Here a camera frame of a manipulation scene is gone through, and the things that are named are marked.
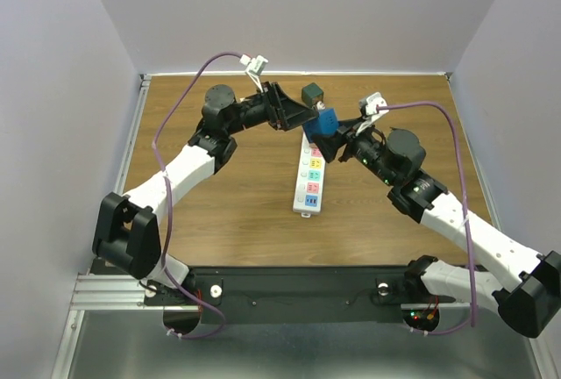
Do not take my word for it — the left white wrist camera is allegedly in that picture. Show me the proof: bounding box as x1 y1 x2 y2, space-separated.
239 54 268 92

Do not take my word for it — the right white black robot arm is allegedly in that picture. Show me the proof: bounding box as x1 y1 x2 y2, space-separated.
311 119 560 339

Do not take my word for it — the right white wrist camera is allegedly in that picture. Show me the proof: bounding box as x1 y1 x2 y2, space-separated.
356 92 388 135

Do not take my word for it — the dark green cube adapter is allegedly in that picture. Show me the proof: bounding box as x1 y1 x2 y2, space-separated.
301 82 324 107

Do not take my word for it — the left aluminium frame rail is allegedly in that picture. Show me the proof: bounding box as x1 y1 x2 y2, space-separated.
51 74 152 378

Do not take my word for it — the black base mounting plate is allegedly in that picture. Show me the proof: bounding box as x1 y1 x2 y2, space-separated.
89 266 457 325

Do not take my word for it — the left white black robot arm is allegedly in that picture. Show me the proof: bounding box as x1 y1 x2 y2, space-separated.
92 82 318 304

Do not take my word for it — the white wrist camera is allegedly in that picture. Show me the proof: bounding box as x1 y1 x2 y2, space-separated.
239 54 268 92
356 92 388 135

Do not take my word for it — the aluminium frame rail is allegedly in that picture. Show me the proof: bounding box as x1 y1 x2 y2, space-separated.
51 74 152 378
444 72 560 378

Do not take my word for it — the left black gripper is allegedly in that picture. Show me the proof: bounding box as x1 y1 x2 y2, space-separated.
225 82 319 136

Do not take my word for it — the blue cube plug adapter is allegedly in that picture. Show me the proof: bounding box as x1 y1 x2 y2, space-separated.
302 108 339 144

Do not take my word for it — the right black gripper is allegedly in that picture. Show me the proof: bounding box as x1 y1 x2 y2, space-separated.
310 116 397 187

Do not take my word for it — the white multicolour power strip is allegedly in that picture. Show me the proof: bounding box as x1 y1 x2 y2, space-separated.
293 134 326 218

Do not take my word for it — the right aluminium frame rail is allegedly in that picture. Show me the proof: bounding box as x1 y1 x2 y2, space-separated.
444 72 560 378

